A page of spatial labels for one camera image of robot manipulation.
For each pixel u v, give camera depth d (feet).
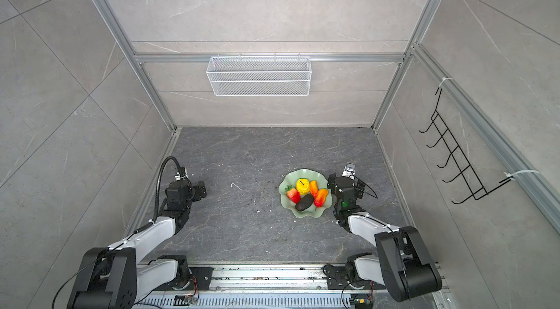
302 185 2.98
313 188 3.03
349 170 2.48
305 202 2.93
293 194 2.93
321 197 2.88
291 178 3.10
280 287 2.40
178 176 2.48
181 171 2.45
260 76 3.30
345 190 2.21
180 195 2.20
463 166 2.16
